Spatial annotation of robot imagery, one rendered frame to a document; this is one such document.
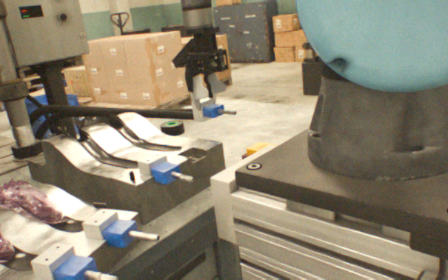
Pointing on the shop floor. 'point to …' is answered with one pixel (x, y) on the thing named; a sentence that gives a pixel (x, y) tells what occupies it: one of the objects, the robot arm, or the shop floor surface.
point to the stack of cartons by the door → (288, 39)
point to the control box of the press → (47, 45)
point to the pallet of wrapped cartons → (136, 72)
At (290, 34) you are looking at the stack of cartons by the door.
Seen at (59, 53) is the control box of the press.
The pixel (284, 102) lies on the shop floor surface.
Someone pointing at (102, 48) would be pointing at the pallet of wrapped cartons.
